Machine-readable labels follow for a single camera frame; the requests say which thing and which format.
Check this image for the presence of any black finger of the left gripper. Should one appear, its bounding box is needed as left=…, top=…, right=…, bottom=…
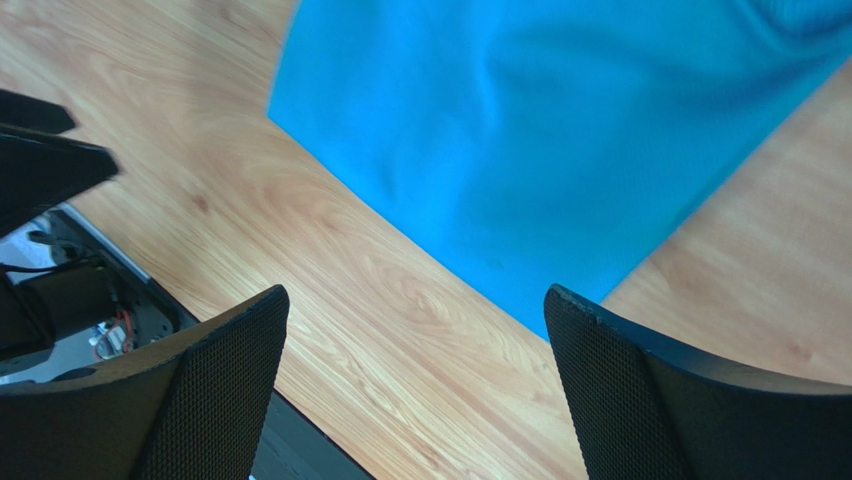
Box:
left=1, top=90, right=120, bottom=236

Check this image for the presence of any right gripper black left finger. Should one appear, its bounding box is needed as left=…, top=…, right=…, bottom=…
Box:
left=1, top=285, right=290, bottom=479

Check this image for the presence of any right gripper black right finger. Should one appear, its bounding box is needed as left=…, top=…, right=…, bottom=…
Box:
left=544, top=285, right=851, bottom=479

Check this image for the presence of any teal t shirt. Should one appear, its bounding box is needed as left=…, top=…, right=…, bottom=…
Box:
left=269, top=1, right=851, bottom=336

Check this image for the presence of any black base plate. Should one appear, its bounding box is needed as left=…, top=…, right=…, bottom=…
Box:
left=1, top=206, right=367, bottom=479

